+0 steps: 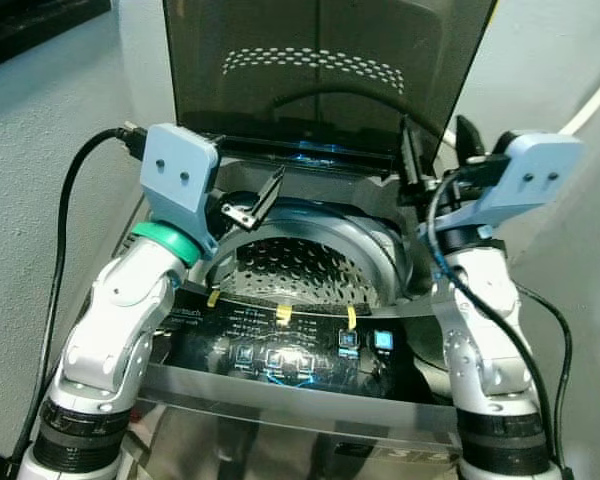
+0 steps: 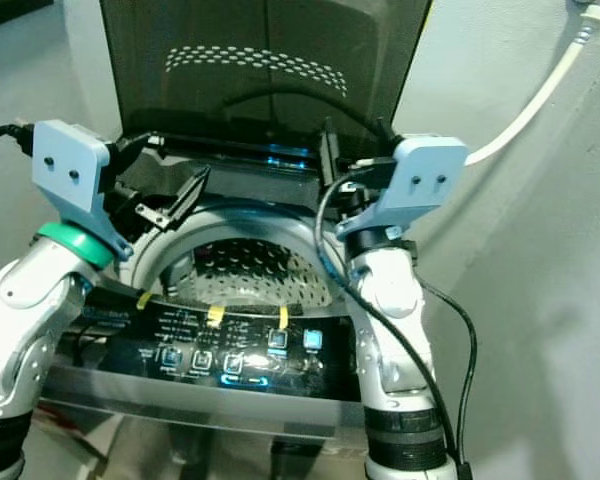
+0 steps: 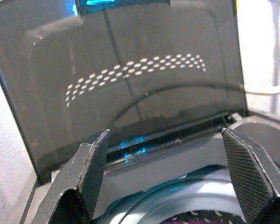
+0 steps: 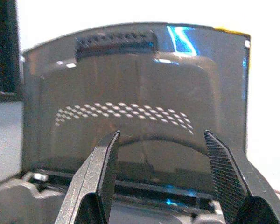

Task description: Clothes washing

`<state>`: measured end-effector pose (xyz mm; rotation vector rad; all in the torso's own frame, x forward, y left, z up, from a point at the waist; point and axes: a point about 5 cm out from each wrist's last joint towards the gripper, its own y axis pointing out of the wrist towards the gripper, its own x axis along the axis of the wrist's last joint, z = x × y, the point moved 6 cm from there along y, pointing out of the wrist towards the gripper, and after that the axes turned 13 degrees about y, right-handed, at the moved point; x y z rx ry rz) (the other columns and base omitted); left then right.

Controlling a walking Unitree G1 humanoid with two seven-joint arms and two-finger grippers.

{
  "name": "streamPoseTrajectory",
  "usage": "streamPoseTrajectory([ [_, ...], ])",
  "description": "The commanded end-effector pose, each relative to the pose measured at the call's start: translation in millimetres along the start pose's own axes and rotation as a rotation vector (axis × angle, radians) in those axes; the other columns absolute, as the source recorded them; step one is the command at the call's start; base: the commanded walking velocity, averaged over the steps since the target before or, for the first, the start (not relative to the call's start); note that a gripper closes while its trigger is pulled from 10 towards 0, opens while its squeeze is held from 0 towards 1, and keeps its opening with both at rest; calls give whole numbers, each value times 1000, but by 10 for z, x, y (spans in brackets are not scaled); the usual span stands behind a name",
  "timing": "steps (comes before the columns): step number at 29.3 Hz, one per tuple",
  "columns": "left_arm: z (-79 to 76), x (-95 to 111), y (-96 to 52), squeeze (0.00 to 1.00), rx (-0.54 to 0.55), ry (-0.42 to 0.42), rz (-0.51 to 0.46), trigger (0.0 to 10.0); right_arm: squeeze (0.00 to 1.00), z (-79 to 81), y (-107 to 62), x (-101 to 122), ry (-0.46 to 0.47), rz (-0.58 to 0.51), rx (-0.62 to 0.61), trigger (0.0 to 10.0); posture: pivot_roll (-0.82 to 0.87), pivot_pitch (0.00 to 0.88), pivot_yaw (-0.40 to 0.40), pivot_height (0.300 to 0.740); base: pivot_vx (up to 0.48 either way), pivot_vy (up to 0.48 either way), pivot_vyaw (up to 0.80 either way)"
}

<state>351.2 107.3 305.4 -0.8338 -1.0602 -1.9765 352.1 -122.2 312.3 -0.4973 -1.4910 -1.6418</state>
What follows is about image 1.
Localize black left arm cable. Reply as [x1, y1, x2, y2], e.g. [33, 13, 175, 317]
[5, 125, 146, 477]

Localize black glossy washer control panel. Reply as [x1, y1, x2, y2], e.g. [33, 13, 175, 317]
[155, 285, 451, 406]

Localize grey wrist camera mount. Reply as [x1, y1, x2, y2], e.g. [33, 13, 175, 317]
[458, 130, 588, 239]
[140, 123, 223, 257]

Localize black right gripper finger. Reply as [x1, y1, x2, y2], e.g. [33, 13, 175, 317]
[456, 115, 486, 159]
[398, 115, 426, 196]

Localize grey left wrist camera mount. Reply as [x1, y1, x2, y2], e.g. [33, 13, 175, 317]
[140, 123, 223, 257]

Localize white power cord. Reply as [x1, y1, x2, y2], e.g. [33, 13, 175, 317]
[558, 64, 600, 137]

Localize dark tinted washer lid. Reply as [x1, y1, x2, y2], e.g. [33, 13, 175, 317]
[163, 0, 499, 177]

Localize dark window frame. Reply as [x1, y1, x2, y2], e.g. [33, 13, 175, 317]
[0, 0, 112, 73]

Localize perforated steel washer drum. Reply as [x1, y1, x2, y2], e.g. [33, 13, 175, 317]
[220, 235, 401, 311]

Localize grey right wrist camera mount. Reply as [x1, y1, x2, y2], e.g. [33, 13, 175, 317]
[458, 130, 588, 239]

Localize steel top-load washing machine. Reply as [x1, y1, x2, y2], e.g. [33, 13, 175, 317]
[78, 135, 546, 480]

